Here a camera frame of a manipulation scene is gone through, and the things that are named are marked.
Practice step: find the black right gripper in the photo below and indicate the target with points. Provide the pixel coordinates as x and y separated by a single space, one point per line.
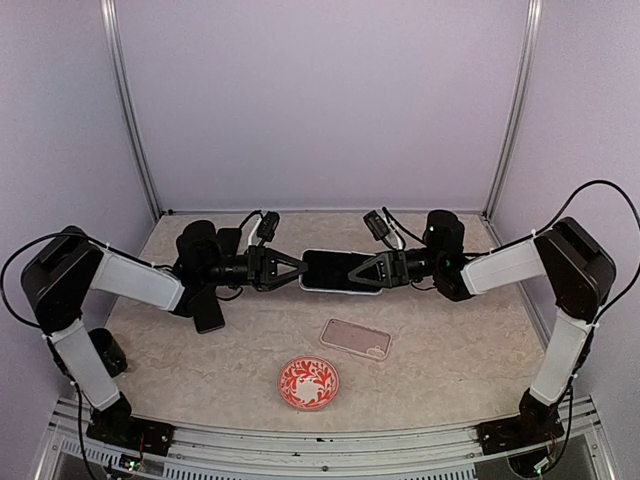
392 269

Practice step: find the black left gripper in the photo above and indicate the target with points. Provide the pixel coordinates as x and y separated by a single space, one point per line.
263 267

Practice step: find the black phone case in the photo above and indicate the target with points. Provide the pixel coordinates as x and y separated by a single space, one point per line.
228 240

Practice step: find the light blue phone case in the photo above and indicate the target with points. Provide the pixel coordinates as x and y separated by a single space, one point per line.
340 292

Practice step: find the black phone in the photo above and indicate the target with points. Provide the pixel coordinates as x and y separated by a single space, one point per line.
332 270
207 314

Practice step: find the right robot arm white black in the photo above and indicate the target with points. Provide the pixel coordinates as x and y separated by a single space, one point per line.
578 271

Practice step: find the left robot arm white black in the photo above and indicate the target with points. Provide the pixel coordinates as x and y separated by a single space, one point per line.
72 265

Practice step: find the clear pink phone case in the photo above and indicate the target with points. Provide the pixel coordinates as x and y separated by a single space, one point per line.
356 339

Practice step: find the red white patterned bowl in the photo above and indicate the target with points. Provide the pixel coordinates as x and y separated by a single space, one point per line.
308 383

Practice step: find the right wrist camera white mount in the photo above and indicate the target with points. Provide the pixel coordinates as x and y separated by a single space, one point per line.
384 230

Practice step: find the front aluminium rail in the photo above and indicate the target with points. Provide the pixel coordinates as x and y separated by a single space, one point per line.
206 452

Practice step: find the right aluminium frame post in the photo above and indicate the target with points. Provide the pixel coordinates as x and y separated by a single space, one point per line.
516 110

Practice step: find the aluminium frame post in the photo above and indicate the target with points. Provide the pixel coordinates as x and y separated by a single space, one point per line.
117 58
516 110

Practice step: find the left aluminium frame post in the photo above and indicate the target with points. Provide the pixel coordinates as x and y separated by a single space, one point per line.
117 58

